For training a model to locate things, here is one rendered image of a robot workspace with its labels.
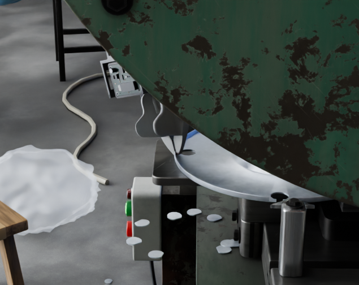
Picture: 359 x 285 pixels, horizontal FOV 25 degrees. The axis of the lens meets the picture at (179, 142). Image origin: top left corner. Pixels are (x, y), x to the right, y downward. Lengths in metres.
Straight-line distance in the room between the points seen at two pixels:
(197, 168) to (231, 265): 0.15
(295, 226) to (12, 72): 3.37
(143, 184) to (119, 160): 1.69
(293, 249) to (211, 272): 0.17
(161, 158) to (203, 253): 0.15
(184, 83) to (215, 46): 0.04
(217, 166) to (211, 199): 0.23
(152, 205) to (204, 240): 0.21
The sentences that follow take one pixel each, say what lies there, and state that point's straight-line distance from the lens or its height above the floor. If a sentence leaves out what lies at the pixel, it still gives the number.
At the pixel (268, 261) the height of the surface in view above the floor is 0.69.
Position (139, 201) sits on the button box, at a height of 0.61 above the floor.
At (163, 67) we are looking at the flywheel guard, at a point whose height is 1.05.
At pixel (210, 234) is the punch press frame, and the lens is 1.22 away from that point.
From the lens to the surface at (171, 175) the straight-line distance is 1.08.
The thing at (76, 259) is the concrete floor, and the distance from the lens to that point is 2.46.
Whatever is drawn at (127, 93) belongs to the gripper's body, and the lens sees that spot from 1.08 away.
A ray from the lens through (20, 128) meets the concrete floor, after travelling 3.49.
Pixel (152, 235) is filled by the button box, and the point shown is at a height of 0.55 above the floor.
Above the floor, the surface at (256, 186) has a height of 0.78.
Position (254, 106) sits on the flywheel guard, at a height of 1.02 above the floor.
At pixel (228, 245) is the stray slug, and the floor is 0.65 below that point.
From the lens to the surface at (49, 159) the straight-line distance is 2.70.
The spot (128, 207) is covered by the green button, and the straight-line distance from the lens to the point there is 1.43.
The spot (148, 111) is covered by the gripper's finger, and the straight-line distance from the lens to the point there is 1.13.
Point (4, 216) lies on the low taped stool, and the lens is 2.01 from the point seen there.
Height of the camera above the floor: 1.22
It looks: 22 degrees down
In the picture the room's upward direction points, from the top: straight up
